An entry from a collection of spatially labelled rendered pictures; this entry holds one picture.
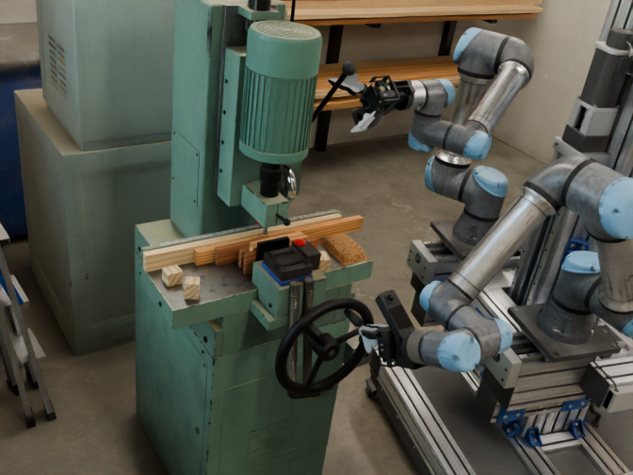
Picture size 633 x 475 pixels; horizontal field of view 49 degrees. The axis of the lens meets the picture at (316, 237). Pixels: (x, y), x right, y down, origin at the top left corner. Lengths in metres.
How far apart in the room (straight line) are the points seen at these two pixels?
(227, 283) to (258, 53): 0.57
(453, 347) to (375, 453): 1.30
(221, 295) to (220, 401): 0.35
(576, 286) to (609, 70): 0.56
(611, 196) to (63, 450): 1.92
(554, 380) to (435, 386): 0.69
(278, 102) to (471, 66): 0.74
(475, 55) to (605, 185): 0.79
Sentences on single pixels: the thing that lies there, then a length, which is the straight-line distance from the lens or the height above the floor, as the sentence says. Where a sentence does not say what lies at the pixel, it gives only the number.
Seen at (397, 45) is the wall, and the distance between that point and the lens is 5.05.
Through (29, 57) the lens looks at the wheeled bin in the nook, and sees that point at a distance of 3.26.
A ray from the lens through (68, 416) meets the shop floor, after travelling 2.73.
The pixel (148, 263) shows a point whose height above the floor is 0.93.
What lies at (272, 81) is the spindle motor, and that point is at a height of 1.40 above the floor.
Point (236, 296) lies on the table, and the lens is 1.75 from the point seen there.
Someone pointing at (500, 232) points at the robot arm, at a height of 1.21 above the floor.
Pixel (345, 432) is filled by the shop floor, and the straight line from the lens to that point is 2.71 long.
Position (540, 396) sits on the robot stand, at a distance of 2.10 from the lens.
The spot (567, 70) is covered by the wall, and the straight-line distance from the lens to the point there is 5.28.
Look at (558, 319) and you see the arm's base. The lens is 1.99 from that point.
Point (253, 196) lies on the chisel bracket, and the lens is 1.86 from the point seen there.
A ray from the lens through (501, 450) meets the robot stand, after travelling 2.52.
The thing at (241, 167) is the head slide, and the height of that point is 1.12.
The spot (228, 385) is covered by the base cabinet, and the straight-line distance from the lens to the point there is 1.94.
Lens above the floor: 1.92
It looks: 30 degrees down
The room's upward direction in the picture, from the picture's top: 8 degrees clockwise
